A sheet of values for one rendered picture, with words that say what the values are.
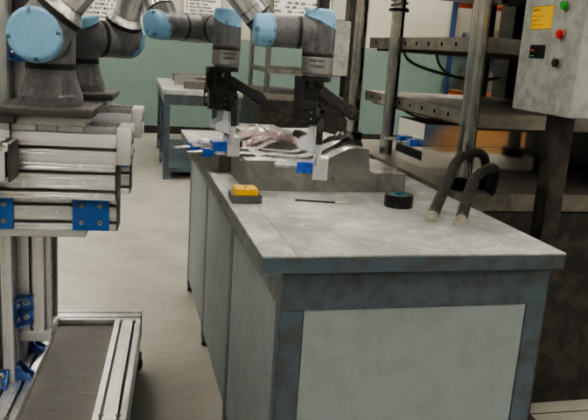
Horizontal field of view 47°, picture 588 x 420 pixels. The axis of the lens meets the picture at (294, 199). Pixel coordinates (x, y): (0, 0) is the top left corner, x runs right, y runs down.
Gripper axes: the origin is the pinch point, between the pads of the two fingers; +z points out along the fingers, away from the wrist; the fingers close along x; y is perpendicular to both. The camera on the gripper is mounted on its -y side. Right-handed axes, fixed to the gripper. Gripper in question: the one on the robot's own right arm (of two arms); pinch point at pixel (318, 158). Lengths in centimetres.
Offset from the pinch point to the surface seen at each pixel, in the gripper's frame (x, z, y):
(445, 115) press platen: -88, -6, -45
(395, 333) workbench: 23.5, 33.8, -19.8
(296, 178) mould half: -31.7, 11.0, 6.2
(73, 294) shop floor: -137, 95, 112
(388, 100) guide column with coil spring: -133, -7, -28
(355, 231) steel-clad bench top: 9.4, 15.0, -10.0
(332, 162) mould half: -34.7, 6.0, -4.0
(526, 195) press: -63, 17, -71
